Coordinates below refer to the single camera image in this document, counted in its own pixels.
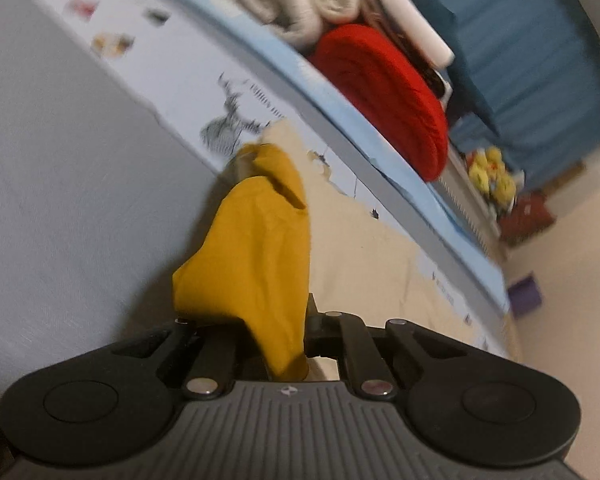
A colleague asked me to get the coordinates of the white long cushion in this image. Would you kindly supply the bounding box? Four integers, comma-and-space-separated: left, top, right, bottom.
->
360, 0, 456, 68

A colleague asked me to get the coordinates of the purple box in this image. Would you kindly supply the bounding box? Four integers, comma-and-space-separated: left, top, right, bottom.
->
507, 272, 544, 319

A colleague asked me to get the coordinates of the beige and yellow hooded jacket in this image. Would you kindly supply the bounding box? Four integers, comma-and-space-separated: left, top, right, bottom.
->
172, 120, 511, 382

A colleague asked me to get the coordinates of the mottled white folded blanket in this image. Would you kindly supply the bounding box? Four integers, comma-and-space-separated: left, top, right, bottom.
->
185, 0, 327, 47

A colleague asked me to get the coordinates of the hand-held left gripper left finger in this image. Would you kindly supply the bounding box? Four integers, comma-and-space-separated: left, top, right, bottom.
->
112, 317, 270, 401

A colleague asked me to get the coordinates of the red folded blanket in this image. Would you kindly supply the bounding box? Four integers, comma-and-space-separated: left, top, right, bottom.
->
310, 24, 450, 182

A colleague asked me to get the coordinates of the blue curtain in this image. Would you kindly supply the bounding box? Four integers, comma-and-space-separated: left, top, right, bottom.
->
392, 0, 600, 183

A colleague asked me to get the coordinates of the white window ledge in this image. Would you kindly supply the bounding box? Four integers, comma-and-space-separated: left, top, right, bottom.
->
440, 150, 507, 263

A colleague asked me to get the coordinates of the dark red cushion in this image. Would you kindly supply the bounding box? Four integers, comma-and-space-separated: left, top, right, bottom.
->
499, 194, 556, 247

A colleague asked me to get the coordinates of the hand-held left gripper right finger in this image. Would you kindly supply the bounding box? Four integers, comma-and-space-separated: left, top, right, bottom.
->
304, 292, 481, 402

